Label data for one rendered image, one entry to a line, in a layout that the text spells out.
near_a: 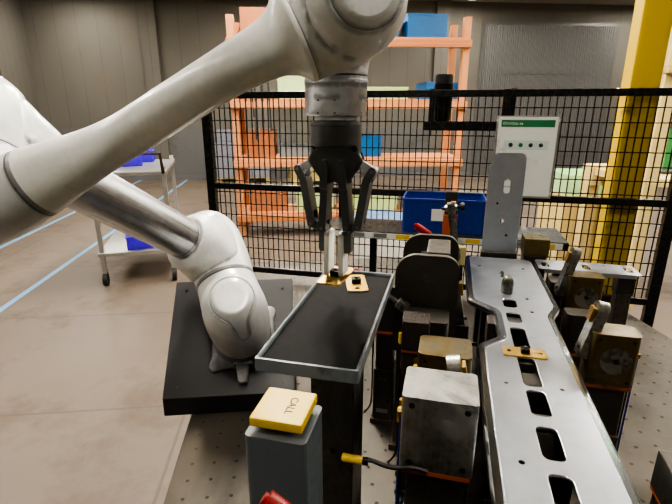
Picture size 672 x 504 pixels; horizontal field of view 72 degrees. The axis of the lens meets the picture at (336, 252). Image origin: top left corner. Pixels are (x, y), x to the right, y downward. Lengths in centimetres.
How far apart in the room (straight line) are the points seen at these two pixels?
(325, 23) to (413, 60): 1056
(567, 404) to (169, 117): 76
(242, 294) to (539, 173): 128
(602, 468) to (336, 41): 65
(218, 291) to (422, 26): 492
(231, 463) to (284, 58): 92
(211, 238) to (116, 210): 26
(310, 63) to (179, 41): 1043
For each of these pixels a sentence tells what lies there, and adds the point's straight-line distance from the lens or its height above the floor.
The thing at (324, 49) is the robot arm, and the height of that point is 153.
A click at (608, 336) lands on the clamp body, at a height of 104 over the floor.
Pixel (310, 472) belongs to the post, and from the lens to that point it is 56.
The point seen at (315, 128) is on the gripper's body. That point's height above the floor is 145.
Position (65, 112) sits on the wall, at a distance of 1160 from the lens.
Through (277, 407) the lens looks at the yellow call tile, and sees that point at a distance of 54.
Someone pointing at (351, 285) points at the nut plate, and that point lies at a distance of 86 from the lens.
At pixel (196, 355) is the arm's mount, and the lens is 136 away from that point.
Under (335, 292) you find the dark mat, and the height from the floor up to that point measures 116.
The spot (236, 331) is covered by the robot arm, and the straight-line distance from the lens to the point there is 112.
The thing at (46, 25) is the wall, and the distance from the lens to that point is 1174.
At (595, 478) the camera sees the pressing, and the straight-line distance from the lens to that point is 77.
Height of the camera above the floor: 147
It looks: 17 degrees down
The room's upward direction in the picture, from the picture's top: straight up
